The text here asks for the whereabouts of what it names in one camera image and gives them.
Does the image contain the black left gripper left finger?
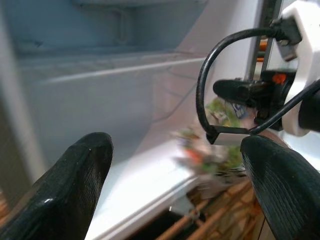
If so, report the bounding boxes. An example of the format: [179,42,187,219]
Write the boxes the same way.
[0,131,115,240]

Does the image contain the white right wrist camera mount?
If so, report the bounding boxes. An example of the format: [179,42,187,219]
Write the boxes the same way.
[274,0,320,137]

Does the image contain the white-lined fridge door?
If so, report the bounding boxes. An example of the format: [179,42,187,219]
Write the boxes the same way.
[279,129,320,173]

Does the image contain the green snack packet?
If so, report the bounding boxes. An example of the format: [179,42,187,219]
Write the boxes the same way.
[172,97,252,177]

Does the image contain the wooden slat pallet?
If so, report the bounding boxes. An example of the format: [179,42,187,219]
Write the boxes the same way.
[0,178,276,240]

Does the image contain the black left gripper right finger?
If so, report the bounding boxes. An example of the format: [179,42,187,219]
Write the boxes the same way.
[239,134,320,240]

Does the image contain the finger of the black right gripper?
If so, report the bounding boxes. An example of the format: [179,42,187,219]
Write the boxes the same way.
[212,79,253,103]

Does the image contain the grey mini fridge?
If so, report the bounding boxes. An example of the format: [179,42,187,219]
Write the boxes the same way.
[0,0,266,240]

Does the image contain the clear fridge shelf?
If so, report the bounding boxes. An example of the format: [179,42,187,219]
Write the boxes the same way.
[17,48,208,86]

